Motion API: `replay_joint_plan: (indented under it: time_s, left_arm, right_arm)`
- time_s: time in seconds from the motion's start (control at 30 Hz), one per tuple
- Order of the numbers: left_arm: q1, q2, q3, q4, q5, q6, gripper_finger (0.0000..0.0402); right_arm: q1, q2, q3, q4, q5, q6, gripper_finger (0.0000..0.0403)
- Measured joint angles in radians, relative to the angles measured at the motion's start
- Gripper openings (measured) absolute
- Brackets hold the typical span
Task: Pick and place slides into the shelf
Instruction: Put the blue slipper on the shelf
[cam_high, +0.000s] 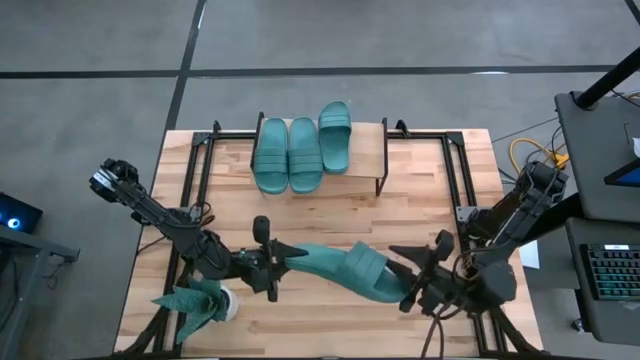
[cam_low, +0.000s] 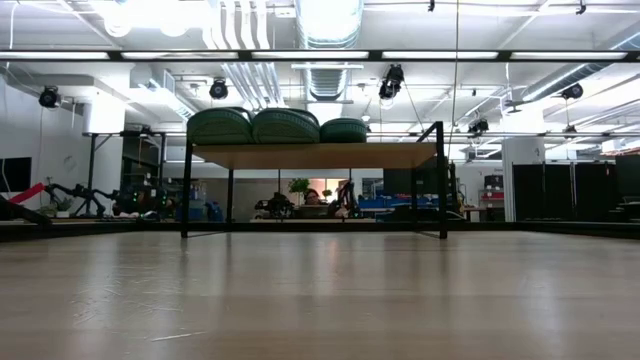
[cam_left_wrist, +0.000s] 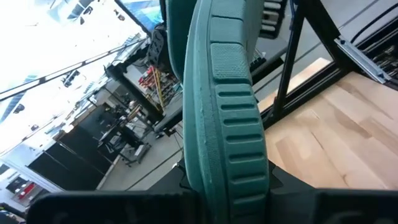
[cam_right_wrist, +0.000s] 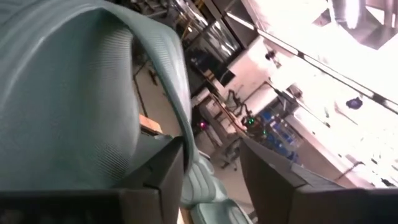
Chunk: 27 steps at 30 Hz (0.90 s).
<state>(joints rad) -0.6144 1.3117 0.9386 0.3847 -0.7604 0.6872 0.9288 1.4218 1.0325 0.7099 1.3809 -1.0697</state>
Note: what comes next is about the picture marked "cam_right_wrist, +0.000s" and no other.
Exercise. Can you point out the silver ceiling ventilation duct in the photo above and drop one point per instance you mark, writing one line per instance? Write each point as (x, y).
(363, 21)

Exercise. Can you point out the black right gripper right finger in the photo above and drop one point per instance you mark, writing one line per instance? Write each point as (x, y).
(270, 183)

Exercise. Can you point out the blue storage bins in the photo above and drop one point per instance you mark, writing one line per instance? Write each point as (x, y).
(280, 133)

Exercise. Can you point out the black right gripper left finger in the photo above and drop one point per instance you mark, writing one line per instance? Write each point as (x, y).
(164, 177)

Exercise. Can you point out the black round ceiling camera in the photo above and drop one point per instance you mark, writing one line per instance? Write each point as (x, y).
(354, 103)

